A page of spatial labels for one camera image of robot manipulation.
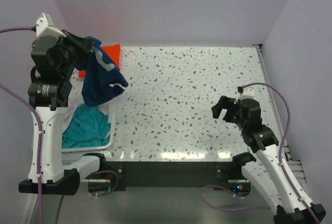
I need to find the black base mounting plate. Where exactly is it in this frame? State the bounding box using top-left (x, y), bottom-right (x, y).
top-left (77, 160), bottom-right (260, 192)

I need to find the folded orange t-shirt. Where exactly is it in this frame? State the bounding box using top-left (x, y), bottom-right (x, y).
top-left (78, 44), bottom-right (121, 80)

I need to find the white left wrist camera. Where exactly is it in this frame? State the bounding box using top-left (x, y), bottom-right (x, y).
top-left (35, 13), bottom-right (65, 38)

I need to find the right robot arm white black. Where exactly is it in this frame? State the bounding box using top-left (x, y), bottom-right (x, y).
top-left (212, 96), bottom-right (326, 223)

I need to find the dark blue printed t-shirt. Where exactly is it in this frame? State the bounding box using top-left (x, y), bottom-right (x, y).
top-left (76, 36), bottom-right (129, 107)

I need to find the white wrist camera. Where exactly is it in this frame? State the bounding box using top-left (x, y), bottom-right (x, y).
top-left (235, 87), bottom-right (255, 104)
top-left (35, 13), bottom-right (65, 38)

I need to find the white plastic laundry basket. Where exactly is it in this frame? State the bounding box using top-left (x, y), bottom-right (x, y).
top-left (61, 103), bottom-right (117, 155)

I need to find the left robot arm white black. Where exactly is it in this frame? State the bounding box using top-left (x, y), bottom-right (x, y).
top-left (19, 32), bottom-right (105, 195)

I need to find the teal t-shirt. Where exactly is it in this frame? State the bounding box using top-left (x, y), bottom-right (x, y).
top-left (61, 104), bottom-right (111, 149)

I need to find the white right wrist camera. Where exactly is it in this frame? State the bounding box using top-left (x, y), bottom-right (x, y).
top-left (235, 87), bottom-right (255, 104)

